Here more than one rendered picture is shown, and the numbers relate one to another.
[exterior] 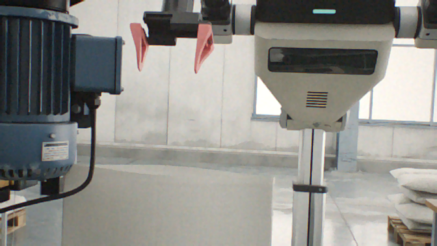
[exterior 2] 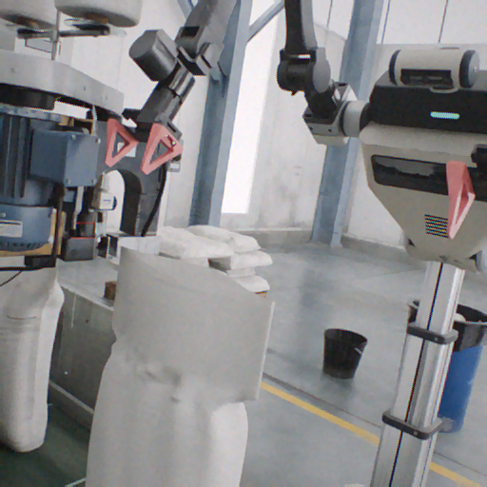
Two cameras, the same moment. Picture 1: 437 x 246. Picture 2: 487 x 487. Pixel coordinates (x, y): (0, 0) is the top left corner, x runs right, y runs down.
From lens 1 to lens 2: 0.61 m
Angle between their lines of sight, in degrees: 32
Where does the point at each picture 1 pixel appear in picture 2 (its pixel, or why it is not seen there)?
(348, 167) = not seen: outside the picture
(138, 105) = not seen: hidden behind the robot
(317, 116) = (441, 247)
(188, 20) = (147, 119)
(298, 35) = (405, 143)
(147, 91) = not seen: hidden behind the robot
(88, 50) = (42, 143)
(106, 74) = (53, 165)
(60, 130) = (12, 211)
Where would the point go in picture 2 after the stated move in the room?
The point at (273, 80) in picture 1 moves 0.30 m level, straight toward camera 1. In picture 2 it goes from (382, 194) to (321, 187)
